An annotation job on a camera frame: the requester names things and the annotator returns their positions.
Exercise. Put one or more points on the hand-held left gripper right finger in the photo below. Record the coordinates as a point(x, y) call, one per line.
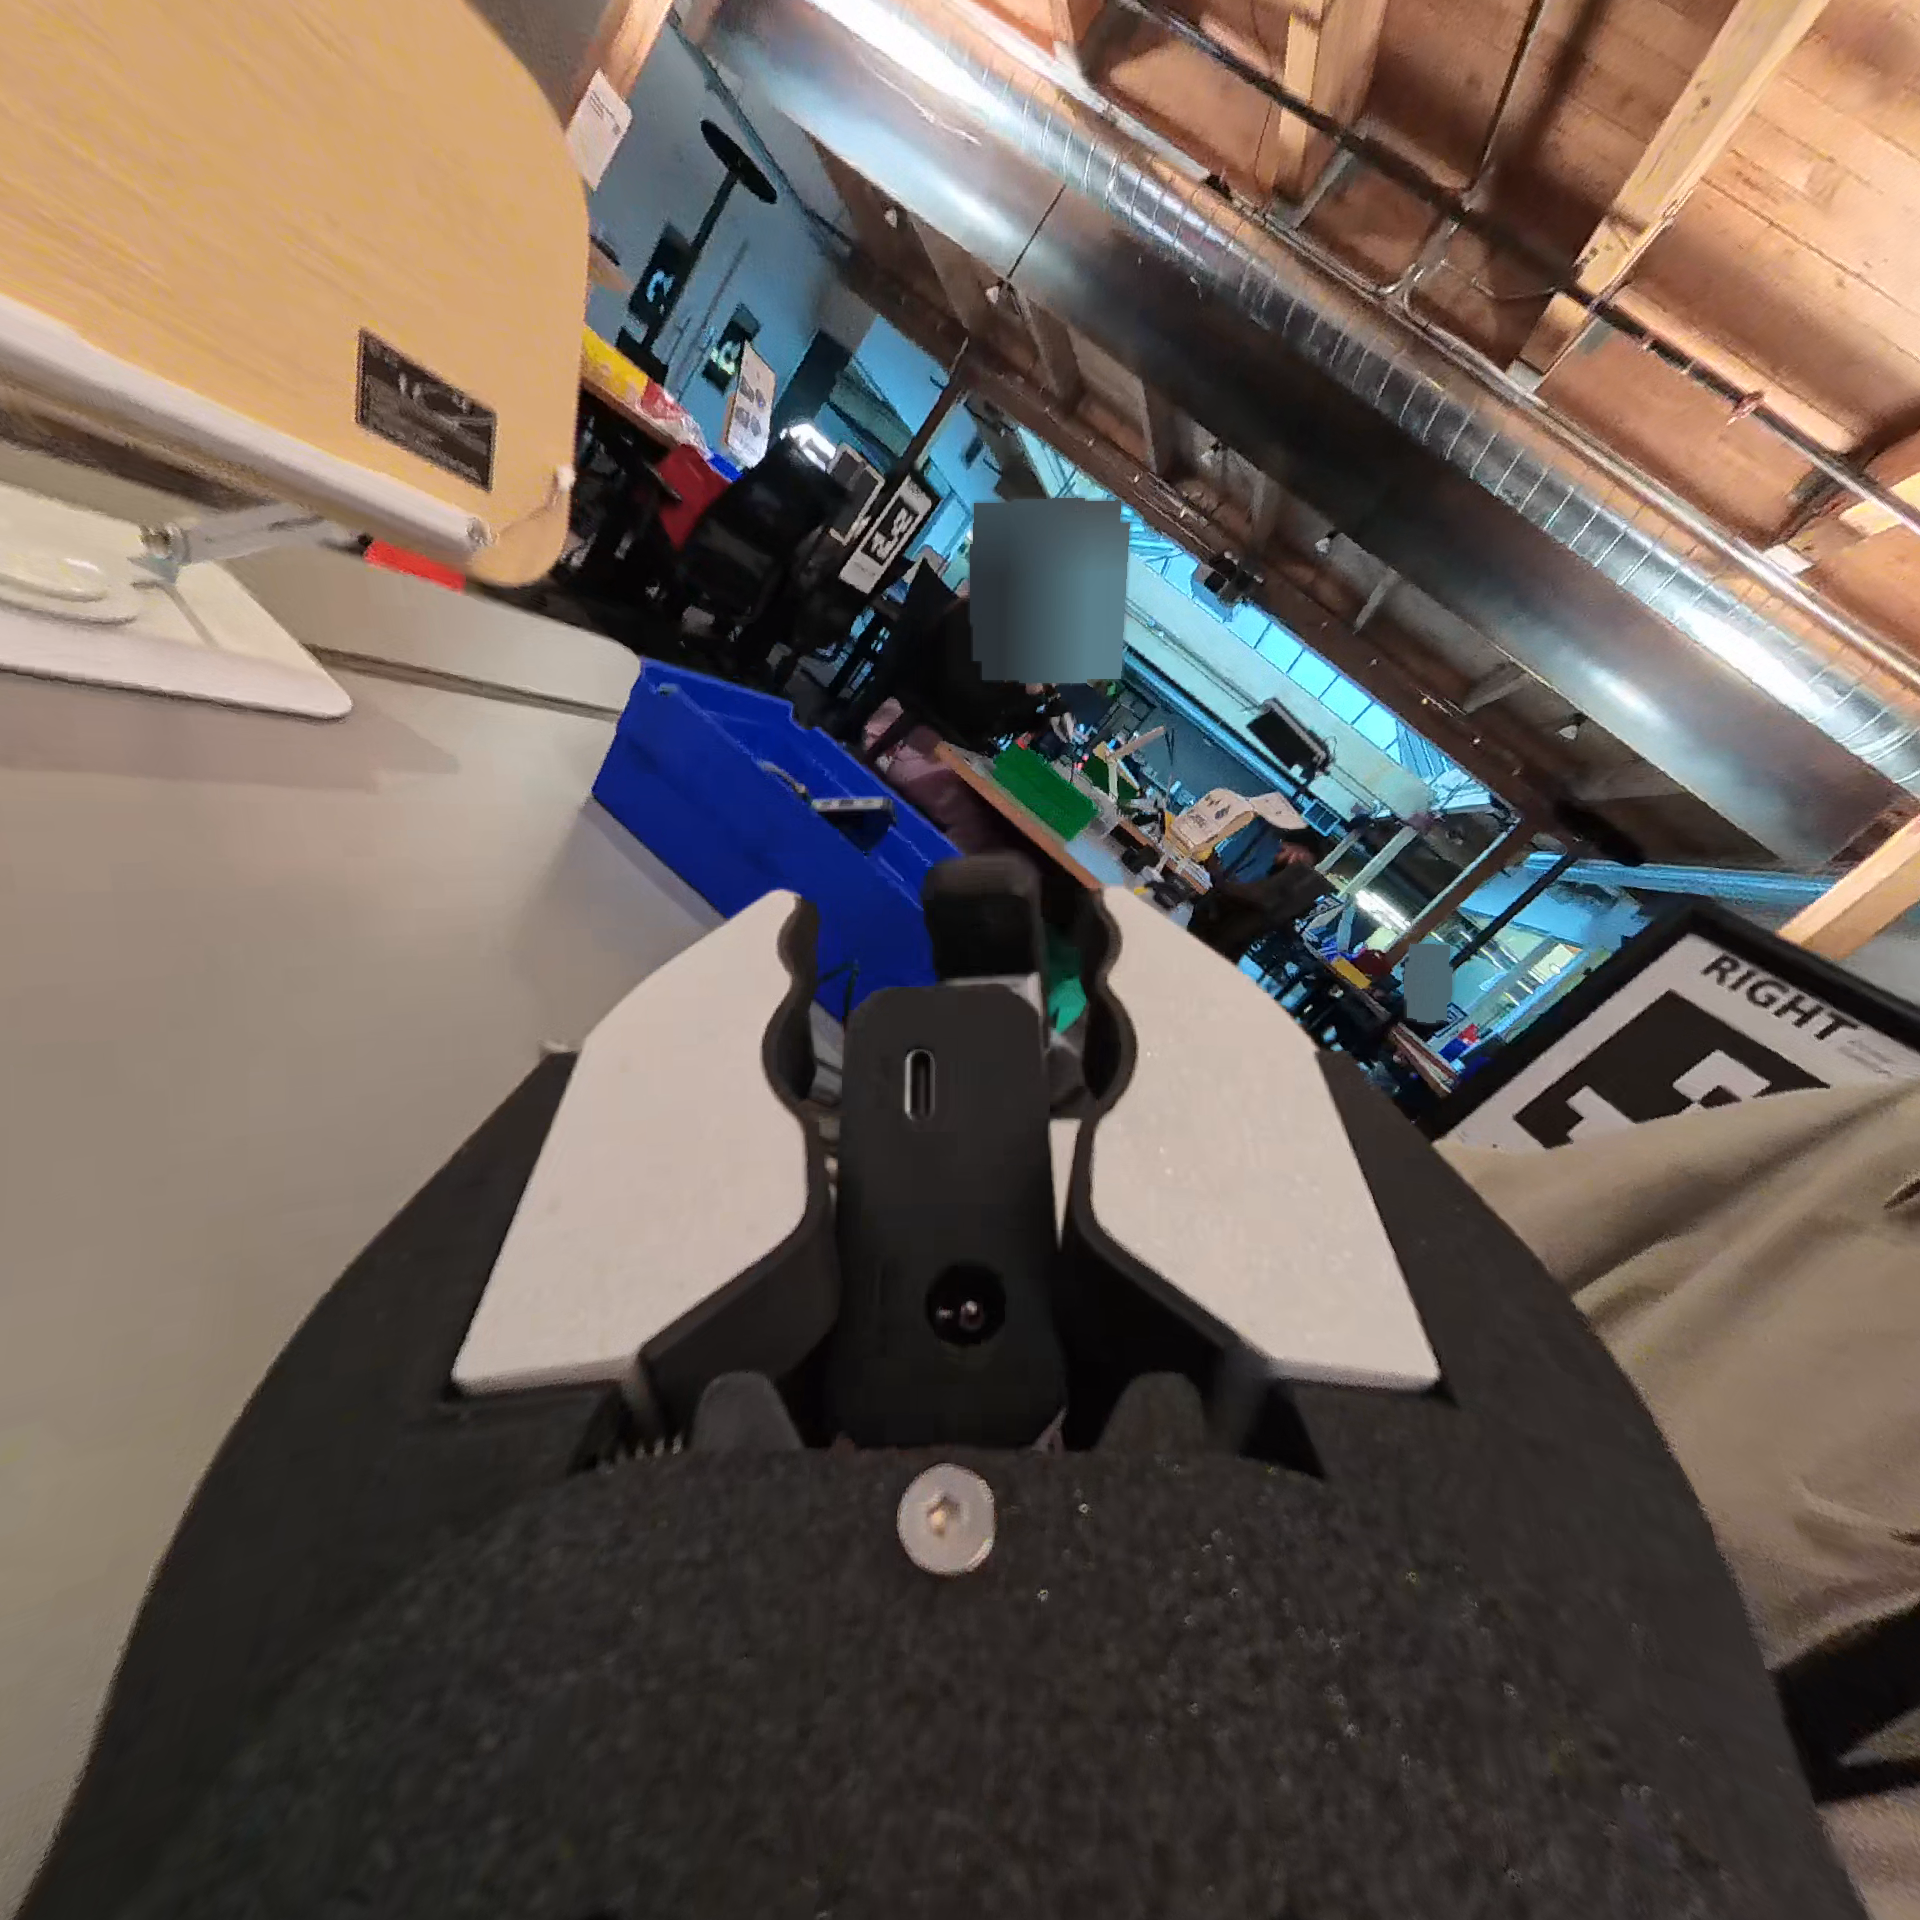
point(1245, 1200)

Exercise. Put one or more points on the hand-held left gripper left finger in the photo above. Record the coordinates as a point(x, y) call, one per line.
point(662, 1200)

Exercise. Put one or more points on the dark grey usb adapter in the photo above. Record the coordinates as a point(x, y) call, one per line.
point(946, 1186)

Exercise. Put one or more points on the blue plastic bin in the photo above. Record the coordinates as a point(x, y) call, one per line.
point(704, 811)

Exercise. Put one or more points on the black framed marker sign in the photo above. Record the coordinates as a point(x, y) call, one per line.
point(1652, 1050)
point(888, 534)

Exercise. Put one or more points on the green tray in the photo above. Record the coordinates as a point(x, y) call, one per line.
point(1044, 787)

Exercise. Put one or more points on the black monitor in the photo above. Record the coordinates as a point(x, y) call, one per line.
point(1288, 734)

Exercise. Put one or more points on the ceiling projector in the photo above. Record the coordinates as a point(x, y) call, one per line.
point(1231, 580)

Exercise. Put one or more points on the black office chair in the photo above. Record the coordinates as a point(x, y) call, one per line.
point(751, 541)

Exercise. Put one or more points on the red storage bin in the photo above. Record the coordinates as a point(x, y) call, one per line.
point(692, 488)

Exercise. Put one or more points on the long wooden table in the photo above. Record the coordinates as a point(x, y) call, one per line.
point(638, 407)

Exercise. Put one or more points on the yellow storage bin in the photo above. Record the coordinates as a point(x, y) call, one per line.
point(608, 364)

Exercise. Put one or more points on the black disc pole stand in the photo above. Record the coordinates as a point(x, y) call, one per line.
point(734, 149)

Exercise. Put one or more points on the white paper notice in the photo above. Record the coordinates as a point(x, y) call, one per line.
point(599, 119)

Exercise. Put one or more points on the wooden book stand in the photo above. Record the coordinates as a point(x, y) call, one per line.
point(224, 182)

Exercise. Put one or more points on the silver spiral air duct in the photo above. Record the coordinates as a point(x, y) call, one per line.
point(1350, 376)

